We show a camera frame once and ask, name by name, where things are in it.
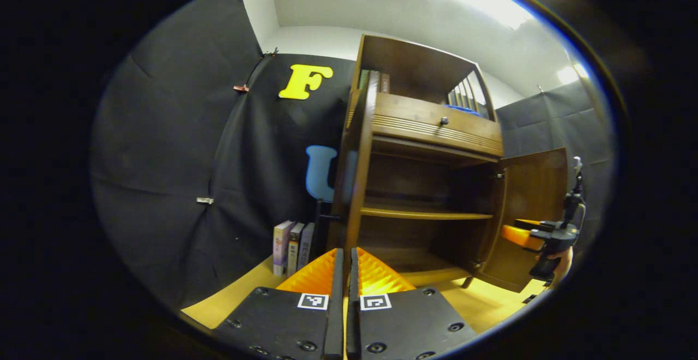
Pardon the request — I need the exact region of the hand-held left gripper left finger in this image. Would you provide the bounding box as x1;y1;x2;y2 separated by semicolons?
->
213;248;345;360

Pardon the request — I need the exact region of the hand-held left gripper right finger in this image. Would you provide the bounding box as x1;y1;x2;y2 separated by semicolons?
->
346;247;479;360

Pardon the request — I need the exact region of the wooden cabinet door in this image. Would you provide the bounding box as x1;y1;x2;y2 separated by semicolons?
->
473;147;569;293
327;70;378;257

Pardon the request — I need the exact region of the wooden double-door shoe cabinet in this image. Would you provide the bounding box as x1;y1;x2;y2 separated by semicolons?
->
327;34;569;293

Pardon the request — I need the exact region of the grey purple book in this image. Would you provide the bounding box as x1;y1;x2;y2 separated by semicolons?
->
299;223;316;271

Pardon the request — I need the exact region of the pink and white book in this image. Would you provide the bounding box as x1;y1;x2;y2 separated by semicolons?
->
273;220;295;277

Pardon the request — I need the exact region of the wooden inner shelf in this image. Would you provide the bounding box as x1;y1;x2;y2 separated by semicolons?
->
360;207;494;220

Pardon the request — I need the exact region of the small ceiling light panel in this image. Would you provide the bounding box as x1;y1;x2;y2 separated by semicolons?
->
556;63;589;85

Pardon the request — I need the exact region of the wooden drawer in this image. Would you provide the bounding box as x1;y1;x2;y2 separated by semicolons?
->
372;93;504;158

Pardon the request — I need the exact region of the black backdrop cloth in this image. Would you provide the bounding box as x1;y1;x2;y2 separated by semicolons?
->
90;0;614;311

